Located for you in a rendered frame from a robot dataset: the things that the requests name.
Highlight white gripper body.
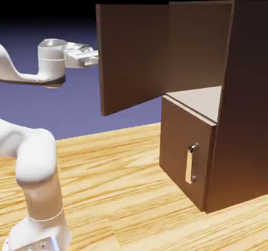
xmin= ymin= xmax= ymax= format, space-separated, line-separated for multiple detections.
xmin=78 ymin=49 xmax=99 ymax=68

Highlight dark brown hinged cabinet door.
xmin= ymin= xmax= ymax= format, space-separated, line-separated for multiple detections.
xmin=95 ymin=3 xmax=171 ymax=117

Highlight dark brown closed cabinet door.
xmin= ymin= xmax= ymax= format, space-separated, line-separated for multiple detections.
xmin=159 ymin=96 xmax=217 ymax=212

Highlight dark brown wooden cabinet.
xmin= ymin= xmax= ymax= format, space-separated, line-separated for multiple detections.
xmin=159 ymin=0 xmax=268 ymax=214

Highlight pale metal door handle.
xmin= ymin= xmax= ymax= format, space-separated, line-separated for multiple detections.
xmin=185 ymin=143 xmax=200 ymax=185

